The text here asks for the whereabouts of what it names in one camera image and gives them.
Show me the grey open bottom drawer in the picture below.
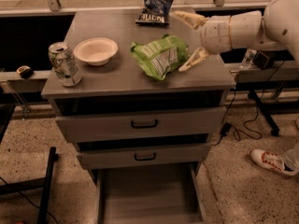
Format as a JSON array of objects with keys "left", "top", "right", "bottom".
[{"left": 94, "top": 163, "right": 205, "bottom": 224}]

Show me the small tape measure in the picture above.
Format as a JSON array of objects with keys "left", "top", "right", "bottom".
[{"left": 17, "top": 65, "right": 34, "bottom": 78}]

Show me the clear plastic water bottle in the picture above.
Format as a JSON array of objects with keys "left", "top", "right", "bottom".
[{"left": 240, "top": 49, "right": 257, "bottom": 69}]

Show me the silver green soda can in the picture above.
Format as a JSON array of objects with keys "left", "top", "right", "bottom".
[{"left": 49, "top": 42, "right": 81, "bottom": 87}]

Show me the green rice chip bag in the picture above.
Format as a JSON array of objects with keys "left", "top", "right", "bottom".
[{"left": 131, "top": 35, "right": 189, "bottom": 80}]

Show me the blue kettle chip bag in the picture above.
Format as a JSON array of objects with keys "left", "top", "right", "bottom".
[{"left": 135, "top": 0, "right": 174, "bottom": 25}]

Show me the white paper bowl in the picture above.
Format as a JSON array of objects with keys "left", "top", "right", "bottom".
[{"left": 74, "top": 37, "right": 119, "bottom": 66}]

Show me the white red sneaker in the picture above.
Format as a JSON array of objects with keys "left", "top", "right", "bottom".
[{"left": 250, "top": 149, "right": 298, "bottom": 176}]

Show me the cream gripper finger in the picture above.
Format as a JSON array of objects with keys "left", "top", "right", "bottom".
[
  {"left": 178, "top": 47, "right": 209, "bottom": 72},
  {"left": 172, "top": 10, "right": 208, "bottom": 30}
]

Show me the grey drawer cabinet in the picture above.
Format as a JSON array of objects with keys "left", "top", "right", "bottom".
[{"left": 40, "top": 6, "right": 236, "bottom": 224}]

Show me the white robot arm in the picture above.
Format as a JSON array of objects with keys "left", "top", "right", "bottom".
[{"left": 170, "top": 0, "right": 299, "bottom": 72}]

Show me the black power adapter with cable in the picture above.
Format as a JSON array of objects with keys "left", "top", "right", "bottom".
[{"left": 211, "top": 59, "right": 285, "bottom": 147}]

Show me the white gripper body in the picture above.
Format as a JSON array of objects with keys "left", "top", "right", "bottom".
[{"left": 200, "top": 16, "right": 232, "bottom": 54}]

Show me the grey side shelf rail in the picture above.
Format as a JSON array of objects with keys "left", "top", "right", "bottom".
[{"left": 224, "top": 61, "right": 299, "bottom": 83}]

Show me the small black box speaker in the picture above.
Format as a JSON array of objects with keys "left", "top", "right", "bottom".
[{"left": 253, "top": 50, "right": 276, "bottom": 70}]

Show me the black stand left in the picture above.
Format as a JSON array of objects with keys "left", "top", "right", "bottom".
[{"left": 0, "top": 147, "right": 59, "bottom": 224}]

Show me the grey middle drawer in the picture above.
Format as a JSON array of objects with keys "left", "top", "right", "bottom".
[{"left": 77, "top": 143, "right": 211, "bottom": 170}]

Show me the grey top drawer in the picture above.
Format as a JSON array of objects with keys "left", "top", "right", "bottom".
[{"left": 56, "top": 106, "right": 226, "bottom": 143}]

